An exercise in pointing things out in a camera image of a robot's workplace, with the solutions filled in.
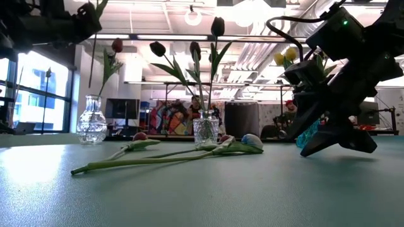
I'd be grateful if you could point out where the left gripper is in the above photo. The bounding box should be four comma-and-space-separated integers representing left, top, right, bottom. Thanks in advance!
18, 2, 102, 48

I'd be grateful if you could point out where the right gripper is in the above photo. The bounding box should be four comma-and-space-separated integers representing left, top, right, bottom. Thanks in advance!
285, 0, 404, 158

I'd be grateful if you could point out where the blue glass vase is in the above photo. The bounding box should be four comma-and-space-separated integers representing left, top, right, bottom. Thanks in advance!
295, 119, 321, 149

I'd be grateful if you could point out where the large round clear glass vase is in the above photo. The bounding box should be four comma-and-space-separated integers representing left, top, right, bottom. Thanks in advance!
76, 94, 108, 146

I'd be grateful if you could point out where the small clear glass vase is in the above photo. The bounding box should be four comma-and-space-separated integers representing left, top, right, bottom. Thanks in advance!
193, 110, 220, 146

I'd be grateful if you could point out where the ceiling light strip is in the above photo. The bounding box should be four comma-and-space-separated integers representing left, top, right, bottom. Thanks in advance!
88, 33, 131, 40

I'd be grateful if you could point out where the person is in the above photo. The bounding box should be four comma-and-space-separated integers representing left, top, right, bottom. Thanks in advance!
277, 99, 299, 136
188, 95, 203, 127

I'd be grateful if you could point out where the black computer monitor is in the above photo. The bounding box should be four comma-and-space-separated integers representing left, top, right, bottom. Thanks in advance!
359, 100, 381, 126
105, 98, 140, 120

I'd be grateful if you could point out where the black partition panel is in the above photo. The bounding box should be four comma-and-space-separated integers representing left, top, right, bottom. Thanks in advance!
224, 102, 259, 139

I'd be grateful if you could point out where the large window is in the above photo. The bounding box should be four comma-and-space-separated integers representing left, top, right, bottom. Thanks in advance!
0, 50, 75, 135

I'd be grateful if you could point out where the colourful patterned cloth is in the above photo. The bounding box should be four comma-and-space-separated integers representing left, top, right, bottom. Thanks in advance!
148, 100, 193, 136

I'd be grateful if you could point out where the green table mat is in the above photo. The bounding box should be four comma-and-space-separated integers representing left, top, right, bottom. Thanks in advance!
0, 134, 404, 227

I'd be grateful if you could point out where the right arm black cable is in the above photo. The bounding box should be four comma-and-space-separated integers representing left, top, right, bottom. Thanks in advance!
266, 0, 348, 62

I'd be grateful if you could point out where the white hanging ring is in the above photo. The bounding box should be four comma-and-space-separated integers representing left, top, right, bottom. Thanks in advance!
184, 8, 203, 26

